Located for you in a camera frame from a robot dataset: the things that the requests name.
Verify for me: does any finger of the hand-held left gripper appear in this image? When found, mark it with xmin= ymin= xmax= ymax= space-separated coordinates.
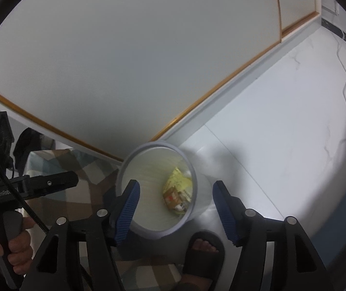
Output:
xmin=18 ymin=171 xmax=79 ymax=201

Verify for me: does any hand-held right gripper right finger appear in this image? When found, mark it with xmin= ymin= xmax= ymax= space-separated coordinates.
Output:
xmin=212 ymin=180 xmax=334 ymax=291

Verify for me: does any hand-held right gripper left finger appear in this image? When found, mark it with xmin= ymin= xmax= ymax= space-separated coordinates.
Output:
xmin=20 ymin=179 xmax=141 ymax=291

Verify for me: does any white round waste bin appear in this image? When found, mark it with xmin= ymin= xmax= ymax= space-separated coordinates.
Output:
xmin=116 ymin=141 xmax=213 ymax=240

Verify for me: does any yellow printed wrapper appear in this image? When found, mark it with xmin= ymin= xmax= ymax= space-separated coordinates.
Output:
xmin=162 ymin=167 xmax=193 ymax=201

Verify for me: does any person's left hand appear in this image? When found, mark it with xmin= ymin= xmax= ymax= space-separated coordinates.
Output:
xmin=0 ymin=215 xmax=37 ymax=276

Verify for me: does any checked table cloth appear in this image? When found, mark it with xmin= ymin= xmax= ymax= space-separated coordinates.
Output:
xmin=22 ymin=148 xmax=182 ymax=291

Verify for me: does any black backpack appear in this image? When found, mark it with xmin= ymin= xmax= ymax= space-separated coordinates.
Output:
xmin=12 ymin=127 xmax=55 ymax=170

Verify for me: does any black slipper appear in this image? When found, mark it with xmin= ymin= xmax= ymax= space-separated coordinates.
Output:
xmin=173 ymin=231 xmax=226 ymax=291

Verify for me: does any black cable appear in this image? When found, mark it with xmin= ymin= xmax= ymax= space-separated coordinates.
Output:
xmin=0 ymin=144 xmax=51 ymax=235

